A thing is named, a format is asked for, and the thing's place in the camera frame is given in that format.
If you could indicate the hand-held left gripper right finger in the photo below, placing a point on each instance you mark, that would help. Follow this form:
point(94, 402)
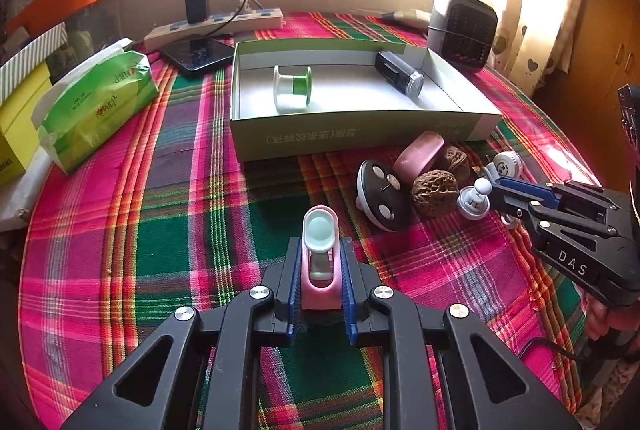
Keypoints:
point(348, 300)

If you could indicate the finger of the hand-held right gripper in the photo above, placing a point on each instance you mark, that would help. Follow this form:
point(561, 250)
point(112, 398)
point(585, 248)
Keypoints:
point(530, 192)
point(540, 215)

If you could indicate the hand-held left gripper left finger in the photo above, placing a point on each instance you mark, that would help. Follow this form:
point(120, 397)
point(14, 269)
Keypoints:
point(295, 290)

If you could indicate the pink clip with mint pad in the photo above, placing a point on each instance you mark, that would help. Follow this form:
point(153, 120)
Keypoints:
point(320, 295)

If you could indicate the white round cap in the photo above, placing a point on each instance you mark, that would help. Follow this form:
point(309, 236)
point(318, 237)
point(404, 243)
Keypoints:
point(507, 165)

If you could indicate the white pawn-shaped knob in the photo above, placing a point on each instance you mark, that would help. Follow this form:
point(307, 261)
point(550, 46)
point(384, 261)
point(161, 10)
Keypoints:
point(472, 205)

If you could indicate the brown walnut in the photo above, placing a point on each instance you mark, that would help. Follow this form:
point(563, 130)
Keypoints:
point(456, 163)
point(434, 192)

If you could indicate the black round disc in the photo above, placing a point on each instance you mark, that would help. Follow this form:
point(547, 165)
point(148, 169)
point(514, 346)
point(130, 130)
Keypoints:
point(382, 195)

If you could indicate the pink oval soap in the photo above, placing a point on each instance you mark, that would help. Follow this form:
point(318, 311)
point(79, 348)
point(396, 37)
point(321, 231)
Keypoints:
point(417, 155)

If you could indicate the green and white cardboard box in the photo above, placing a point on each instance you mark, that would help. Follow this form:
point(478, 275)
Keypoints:
point(350, 140)

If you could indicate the black stamp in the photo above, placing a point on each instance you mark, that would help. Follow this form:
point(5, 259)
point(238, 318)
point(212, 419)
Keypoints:
point(397, 70)

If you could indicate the white and green spool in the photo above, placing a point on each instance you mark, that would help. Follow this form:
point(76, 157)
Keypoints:
point(290, 90)

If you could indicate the person's right hand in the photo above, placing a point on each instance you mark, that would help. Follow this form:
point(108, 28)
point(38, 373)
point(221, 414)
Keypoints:
point(597, 320)

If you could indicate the wooden cabinet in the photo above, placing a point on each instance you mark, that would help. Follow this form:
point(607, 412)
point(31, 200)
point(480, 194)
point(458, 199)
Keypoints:
point(600, 35)

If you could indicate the small grey heater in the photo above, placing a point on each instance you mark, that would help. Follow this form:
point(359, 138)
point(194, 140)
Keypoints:
point(462, 33)

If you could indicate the heart print curtain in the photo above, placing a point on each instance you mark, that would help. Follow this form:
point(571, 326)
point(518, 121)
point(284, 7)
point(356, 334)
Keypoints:
point(545, 0)

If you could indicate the grey handheld device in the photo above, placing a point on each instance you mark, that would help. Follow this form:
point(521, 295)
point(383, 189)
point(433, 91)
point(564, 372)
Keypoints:
point(407, 17)

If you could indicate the black smartphone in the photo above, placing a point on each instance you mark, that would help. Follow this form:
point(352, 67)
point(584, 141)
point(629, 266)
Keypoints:
point(200, 55)

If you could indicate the green tissue pack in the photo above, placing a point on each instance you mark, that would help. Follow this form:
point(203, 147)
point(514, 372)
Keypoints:
point(95, 110)

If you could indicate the white power strip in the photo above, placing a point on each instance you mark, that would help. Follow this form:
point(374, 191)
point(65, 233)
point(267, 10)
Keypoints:
point(240, 23)

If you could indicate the black charger adapter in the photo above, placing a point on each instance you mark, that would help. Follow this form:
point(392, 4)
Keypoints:
point(196, 5)

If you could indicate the yellow box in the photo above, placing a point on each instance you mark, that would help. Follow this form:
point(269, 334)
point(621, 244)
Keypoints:
point(20, 120)

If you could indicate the striped box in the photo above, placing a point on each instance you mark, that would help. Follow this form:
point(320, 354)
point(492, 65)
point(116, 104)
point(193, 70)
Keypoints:
point(35, 53)

